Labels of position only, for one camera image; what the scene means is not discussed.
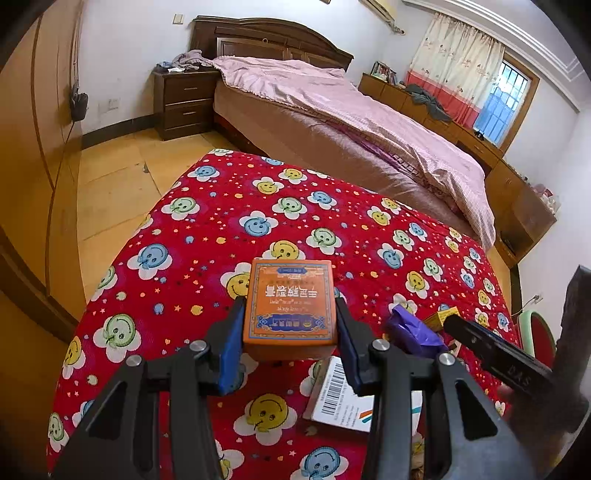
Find red smiley printed blanket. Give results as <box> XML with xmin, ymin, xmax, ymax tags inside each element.
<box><xmin>46</xmin><ymin>148</ymin><xmax>525</xmax><ymax>480</ymax></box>

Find barred window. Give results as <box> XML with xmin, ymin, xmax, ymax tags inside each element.
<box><xmin>473</xmin><ymin>60</ymin><xmax>529</xmax><ymax>146</ymax></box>

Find pink quilt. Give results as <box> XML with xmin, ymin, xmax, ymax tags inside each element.
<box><xmin>210</xmin><ymin>55</ymin><xmax>497</xmax><ymax>252</ymax></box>

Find cluster of small bottles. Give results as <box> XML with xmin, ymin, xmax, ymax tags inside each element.
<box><xmin>531</xmin><ymin>182</ymin><xmax>561</xmax><ymax>213</ymax></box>

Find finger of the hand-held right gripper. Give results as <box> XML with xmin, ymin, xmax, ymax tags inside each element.
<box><xmin>442</xmin><ymin>314</ymin><xmax>497</xmax><ymax>358</ymax></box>

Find long wooden cabinet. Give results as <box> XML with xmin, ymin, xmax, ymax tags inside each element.
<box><xmin>358</xmin><ymin>73</ymin><xmax>557</xmax><ymax>271</ymax></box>

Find wooden nightstand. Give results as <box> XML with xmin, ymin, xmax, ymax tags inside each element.
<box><xmin>152</xmin><ymin>68</ymin><xmax>222</xmax><ymax>141</ymax></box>

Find cream and red curtain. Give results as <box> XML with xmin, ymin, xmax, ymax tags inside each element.
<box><xmin>406</xmin><ymin>13</ymin><xmax>506</xmax><ymax>130</ymax></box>

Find wooden bed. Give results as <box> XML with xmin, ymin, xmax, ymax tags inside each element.
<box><xmin>191</xmin><ymin>15</ymin><xmax>497</xmax><ymax>254</ymax></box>

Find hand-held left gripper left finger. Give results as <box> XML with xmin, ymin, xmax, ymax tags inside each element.
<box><xmin>51</xmin><ymin>295</ymin><xmax>247</xmax><ymax>480</ymax></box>

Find orange cardboard box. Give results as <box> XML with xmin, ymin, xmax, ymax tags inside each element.
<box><xmin>242</xmin><ymin>258</ymin><xmax>340</xmax><ymax>361</ymax></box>

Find purple plastic bag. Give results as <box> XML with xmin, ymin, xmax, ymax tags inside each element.
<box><xmin>385</xmin><ymin>305</ymin><xmax>448</xmax><ymax>358</ymax></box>

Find grey clothes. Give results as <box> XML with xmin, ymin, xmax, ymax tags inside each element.
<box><xmin>404</xmin><ymin>83</ymin><xmax>452</xmax><ymax>123</ymax></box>

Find white power cable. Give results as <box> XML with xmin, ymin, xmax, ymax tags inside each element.
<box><xmin>519</xmin><ymin>294</ymin><xmax>542</xmax><ymax>319</ymax></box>

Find red bin with green rim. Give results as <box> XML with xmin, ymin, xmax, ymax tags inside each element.
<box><xmin>516</xmin><ymin>310</ymin><xmax>560</xmax><ymax>358</ymax></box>

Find upright books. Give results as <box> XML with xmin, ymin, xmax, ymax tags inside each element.
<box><xmin>369</xmin><ymin>61</ymin><xmax>398</xmax><ymax>86</ymax></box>

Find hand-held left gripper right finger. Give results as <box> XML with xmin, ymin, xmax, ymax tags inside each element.
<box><xmin>335</xmin><ymin>298</ymin><xmax>522</xmax><ymax>480</ymax></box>

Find small yellow box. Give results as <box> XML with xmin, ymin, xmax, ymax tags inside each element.
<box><xmin>424</xmin><ymin>308</ymin><xmax>458</xmax><ymax>333</ymax></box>

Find wooden wardrobe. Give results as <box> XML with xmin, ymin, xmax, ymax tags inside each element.
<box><xmin>0</xmin><ymin>0</ymin><xmax>86</xmax><ymax>342</ymax></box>

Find white and blue medicine box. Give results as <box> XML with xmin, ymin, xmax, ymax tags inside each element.
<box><xmin>305</xmin><ymin>355</ymin><xmax>423</xmax><ymax>435</ymax></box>

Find wall air conditioner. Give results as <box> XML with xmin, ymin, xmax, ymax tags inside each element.
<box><xmin>360</xmin><ymin>0</ymin><xmax>398</xmax><ymax>21</ymax></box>

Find pink clothes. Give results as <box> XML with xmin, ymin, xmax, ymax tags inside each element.
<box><xmin>171</xmin><ymin>50</ymin><xmax>215</xmax><ymax>72</ymax></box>

